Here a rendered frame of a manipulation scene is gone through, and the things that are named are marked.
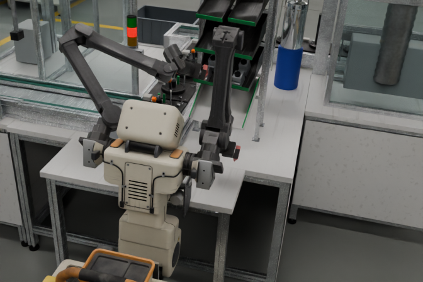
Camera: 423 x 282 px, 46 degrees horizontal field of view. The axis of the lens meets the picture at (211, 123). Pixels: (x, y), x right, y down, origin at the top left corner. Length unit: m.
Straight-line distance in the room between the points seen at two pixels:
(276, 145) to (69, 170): 1.04
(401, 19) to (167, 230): 1.72
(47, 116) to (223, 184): 1.02
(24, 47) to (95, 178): 1.46
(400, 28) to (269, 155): 1.02
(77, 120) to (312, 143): 1.40
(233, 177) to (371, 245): 1.42
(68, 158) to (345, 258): 1.82
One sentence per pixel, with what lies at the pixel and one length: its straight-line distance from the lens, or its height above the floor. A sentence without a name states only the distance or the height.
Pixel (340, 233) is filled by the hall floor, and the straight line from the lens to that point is 3.49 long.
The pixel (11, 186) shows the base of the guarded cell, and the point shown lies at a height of 0.45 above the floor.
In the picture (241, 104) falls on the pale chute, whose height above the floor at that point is 1.08.
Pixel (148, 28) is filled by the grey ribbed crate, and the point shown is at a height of 0.76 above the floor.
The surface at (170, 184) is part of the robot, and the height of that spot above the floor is 1.16.
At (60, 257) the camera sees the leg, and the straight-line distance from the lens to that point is 2.73.
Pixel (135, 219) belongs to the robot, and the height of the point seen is 0.94.
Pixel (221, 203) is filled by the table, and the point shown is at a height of 0.86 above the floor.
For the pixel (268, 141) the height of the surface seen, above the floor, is 0.86.
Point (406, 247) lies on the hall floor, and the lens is 3.54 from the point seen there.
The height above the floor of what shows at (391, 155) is 0.66.
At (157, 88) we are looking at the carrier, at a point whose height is 0.97.
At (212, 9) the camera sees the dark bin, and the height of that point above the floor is 1.54.
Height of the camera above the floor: 2.18
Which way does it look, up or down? 29 degrees down
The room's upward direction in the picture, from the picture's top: 4 degrees clockwise
